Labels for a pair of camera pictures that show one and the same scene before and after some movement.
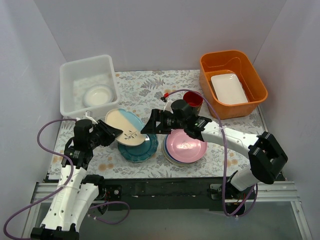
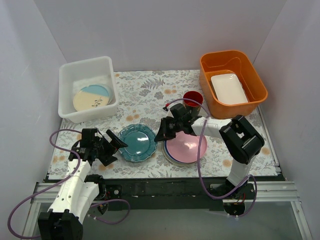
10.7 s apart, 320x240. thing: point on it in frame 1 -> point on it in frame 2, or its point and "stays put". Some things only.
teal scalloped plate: (140, 153) stays put
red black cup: (194, 100) stays put
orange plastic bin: (237, 62) stays put
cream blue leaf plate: (129, 123) -> (92, 96)
